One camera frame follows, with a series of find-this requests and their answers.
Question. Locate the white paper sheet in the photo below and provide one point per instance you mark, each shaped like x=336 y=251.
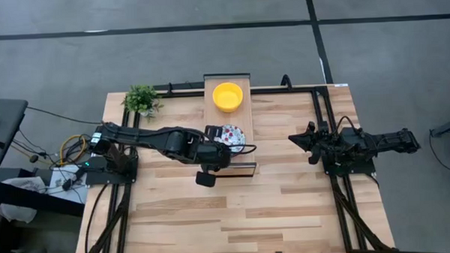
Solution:
x=58 y=177

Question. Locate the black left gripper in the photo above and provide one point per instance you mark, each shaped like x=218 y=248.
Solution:
x=214 y=155

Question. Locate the white bag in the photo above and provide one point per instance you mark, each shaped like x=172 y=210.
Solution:
x=21 y=214

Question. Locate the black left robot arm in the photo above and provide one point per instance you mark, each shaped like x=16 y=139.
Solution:
x=150 y=138

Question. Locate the black rig frame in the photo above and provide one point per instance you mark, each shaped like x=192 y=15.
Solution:
x=283 y=90

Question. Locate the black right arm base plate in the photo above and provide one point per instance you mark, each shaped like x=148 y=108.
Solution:
x=354 y=169

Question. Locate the wooden riser shelf black legs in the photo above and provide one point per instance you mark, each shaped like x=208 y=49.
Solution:
x=228 y=119

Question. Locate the red floral bowl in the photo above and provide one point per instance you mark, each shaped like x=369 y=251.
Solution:
x=234 y=135

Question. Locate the black side table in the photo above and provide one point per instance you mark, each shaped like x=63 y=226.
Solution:
x=3 y=115

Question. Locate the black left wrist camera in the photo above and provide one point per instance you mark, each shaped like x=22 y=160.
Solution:
x=205 y=179

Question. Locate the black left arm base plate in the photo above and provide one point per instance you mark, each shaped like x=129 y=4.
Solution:
x=110 y=177

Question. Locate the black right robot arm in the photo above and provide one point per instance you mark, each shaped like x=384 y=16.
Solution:
x=383 y=141

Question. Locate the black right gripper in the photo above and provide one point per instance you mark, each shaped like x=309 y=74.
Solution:
x=325 y=143

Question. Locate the green potted plant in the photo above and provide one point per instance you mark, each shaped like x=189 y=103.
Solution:
x=141 y=99

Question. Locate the large yellow bowl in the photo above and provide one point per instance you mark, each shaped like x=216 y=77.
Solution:
x=227 y=98

